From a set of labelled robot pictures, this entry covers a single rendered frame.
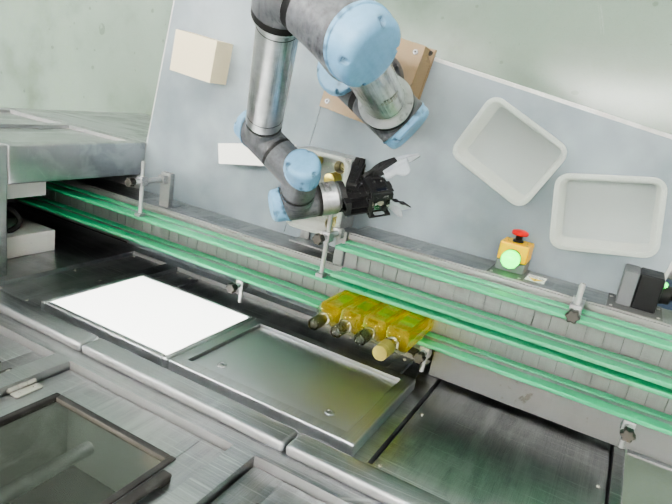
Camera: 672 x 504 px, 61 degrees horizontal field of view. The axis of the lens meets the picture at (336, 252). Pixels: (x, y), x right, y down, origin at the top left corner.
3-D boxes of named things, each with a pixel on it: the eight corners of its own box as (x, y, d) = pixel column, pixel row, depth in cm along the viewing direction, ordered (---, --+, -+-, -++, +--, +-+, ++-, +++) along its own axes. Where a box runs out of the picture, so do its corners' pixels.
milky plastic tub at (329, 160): (299, 220, 172) (283, 224, 164) (310, 145, 166) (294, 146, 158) (350, 235, 165) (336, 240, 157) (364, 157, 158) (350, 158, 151)
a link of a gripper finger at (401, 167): (428, 166, 128) (394, 191, 130) (417, 152, 132) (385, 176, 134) (422, 157, 126) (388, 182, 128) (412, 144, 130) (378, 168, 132)
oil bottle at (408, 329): (411, 322, 147) (378, 350, 128) (416, 302, 145) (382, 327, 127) (432, 330, 144) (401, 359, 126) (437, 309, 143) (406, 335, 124)
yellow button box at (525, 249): (500, 261, 146) (493, 267, 140) (507, 233, 144) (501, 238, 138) (528, 269, 143) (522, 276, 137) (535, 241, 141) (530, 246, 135)
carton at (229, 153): (230, 143, 179) (218, 143, 174) (296, 144, 168) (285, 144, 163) (231, 162, 181) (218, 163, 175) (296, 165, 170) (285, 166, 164)
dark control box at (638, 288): (616, 294, 135) (614, 303, 128) (626, 262, 133) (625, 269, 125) (654, 305, 132) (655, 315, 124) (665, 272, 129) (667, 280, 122)
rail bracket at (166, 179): (173, 207, 190) (119, 216, 171) (178, 157, 186) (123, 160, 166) (184, 211, 188) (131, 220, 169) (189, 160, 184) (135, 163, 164)
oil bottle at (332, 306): (351, 302, 154) (311, 325, 135) (355, 283, 152) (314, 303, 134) (370, 309, 152) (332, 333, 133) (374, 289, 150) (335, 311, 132)
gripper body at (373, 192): (392, 215, 132) (343, 223, 129) (379, 194, 138) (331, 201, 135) (397, 188, 127) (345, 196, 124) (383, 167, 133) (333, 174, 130)
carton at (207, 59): (193, 32, 178) (175, 28, 172) (233, 44, 172) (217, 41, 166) (186, 71, 182) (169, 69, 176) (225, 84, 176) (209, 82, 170)
